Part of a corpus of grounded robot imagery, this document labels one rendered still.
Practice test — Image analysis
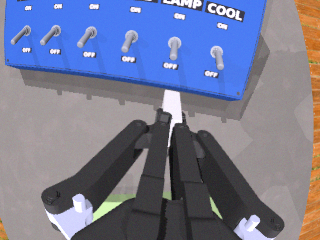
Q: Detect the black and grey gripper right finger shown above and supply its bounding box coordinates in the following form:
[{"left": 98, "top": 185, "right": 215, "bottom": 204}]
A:
[{"left": 167, "top": 91, "right": 285, "bottom": 240}]

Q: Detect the blue control panel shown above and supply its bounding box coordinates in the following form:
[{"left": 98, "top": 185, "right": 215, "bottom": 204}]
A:
[{"left": 4, "top": 0, "right": 267, "bottom": 101}]

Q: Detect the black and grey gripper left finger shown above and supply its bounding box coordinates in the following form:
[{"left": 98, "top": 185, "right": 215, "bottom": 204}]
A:
[{"left": 41, "top": 90, "right": 173, "bottom": 240}]

